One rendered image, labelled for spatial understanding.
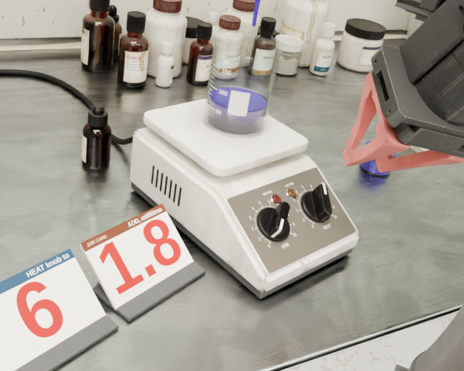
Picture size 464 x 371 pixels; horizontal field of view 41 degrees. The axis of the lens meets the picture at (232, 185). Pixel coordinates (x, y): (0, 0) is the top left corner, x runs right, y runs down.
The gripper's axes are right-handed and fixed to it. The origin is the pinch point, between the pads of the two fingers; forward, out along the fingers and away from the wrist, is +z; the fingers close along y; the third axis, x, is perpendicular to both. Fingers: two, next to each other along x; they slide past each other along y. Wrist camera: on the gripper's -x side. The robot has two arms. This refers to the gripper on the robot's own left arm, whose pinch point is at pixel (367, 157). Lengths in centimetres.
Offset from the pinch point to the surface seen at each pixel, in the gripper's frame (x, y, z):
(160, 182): -2.9, 13.3, 13.6
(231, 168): -0.6, 9.8, 6.0
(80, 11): -42, 17, 33
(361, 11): -56, -34, 28
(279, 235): 4.7, 5.4, 6.8
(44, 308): 11.0, 23.8, 10.8
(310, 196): 0.3, 1.4, 6.9
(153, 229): 3.1, 14.9, 11.7
